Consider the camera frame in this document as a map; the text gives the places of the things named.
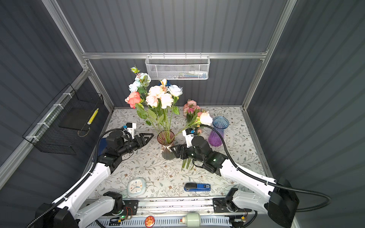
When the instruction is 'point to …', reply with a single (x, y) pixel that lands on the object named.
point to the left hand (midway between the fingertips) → (151, 136)
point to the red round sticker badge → (149, 221)
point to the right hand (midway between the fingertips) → (176, 149)
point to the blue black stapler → (197, 187)
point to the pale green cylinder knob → (192, 220)
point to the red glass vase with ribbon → (166, 138)
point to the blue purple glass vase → (220, 123)
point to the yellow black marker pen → (92, 117)
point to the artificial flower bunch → (192, 109)
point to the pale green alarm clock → (136, 187)
